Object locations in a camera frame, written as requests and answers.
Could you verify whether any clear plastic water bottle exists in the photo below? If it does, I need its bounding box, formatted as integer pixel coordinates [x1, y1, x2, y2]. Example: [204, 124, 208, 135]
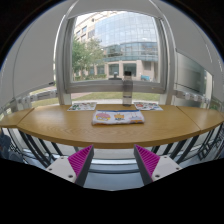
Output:
[123, 71, 133, 106]

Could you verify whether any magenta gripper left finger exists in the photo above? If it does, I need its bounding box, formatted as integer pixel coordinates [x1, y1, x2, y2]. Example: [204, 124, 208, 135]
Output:
[46, 145, 94, 187]

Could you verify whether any colourful picture card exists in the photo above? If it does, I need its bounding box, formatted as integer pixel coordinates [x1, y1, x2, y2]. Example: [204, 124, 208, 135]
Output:
[134, 102, 162, 111]
[69, 102, 97, 111]

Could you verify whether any folded white patterned towel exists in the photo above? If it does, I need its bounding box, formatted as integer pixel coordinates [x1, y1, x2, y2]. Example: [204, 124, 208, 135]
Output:
[92, 110, 145, 125]

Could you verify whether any white window frame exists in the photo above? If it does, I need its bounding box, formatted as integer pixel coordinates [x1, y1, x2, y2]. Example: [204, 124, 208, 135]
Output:
[55, 0, 175, 105]

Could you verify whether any right colourful picture card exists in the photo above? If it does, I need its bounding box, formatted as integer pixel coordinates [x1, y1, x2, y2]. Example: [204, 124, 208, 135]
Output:
[134, 102, 162, 111]

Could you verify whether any left colourful picture card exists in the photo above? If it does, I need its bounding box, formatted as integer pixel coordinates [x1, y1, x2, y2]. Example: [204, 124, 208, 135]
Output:
[69, 102, 97, 111]

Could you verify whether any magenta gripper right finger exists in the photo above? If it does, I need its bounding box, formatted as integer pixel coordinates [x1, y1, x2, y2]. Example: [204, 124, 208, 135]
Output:
[134, 145, 181, 185]

